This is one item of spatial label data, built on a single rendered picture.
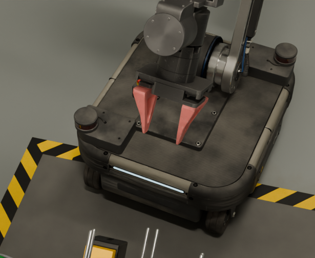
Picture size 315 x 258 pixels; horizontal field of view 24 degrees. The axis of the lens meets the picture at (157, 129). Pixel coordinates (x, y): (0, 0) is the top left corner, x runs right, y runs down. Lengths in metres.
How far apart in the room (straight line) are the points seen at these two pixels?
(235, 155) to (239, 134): 0.08
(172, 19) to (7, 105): 1.70
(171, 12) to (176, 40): 0.04
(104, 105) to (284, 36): 0.89
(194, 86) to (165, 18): 0.13
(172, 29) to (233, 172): 1.17
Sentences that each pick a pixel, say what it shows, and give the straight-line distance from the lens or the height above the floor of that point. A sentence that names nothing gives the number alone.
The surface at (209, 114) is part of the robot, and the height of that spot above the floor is 0.26.
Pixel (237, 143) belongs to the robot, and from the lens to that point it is 2.17.
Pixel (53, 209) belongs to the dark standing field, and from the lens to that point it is 2.33.
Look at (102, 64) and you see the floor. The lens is 2.73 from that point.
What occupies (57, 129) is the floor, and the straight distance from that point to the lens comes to 2.53.
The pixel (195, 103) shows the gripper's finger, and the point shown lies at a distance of 1.06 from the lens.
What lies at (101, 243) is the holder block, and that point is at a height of 1.02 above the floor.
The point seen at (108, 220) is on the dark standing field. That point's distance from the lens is 2.29.
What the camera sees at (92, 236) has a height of 1.24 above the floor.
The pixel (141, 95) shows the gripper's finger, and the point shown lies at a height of 1.11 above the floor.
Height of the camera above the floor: 1.90
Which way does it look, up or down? 49 degrees down
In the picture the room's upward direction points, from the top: straight up
